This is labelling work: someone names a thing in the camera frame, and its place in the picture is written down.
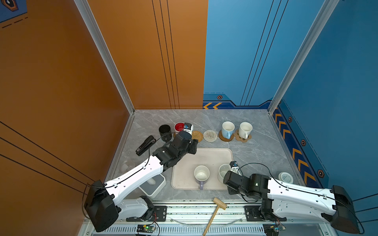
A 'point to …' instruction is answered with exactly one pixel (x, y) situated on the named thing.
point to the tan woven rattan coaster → (197, 135)
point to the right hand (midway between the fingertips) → (227, 187)
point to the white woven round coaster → (210, 135)
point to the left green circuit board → (145, 228)
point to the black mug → (165, 132)
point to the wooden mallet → (219, 203)
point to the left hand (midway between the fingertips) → (195, 139)
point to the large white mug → (223, 169)
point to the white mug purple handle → (201, 173)
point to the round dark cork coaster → (224, 138)
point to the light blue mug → (227, 129)
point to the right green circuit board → (271, 229)
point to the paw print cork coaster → (236, 135)
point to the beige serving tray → (182, 174)
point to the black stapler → (145, 145)
